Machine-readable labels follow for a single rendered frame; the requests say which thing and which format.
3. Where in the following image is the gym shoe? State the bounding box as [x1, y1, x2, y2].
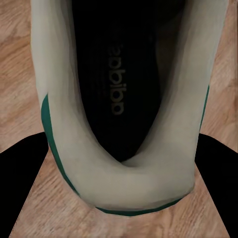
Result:
[31, 0, 230, 217]

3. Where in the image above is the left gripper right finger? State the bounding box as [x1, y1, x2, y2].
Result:
[195, 133, 238, 238]

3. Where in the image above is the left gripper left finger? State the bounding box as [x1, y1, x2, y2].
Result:
[0, 131, 49, 238]

